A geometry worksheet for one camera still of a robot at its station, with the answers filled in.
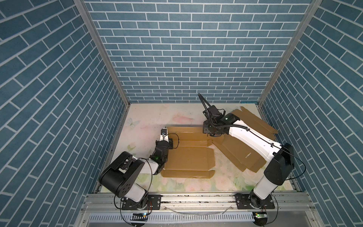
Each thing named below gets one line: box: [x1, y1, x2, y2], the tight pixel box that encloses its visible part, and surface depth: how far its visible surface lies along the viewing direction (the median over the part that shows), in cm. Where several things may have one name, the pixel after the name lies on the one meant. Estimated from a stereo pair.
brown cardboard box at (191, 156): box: [160, 126, 216, 179], surface depth 88 cm
